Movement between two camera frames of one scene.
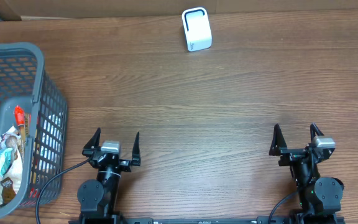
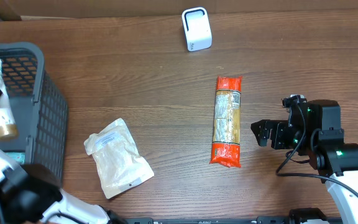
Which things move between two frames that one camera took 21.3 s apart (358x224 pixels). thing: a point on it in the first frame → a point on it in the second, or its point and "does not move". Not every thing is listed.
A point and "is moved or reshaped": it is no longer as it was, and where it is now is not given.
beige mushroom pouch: [10, 183] → [117, 156]
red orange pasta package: [23, 121] → [225, 142]
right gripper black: [298, 155] → [279, 134]
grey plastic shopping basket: [23, 121] does not move
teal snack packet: [0, 161] is moved or reshaped
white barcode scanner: [197, 29] does not move
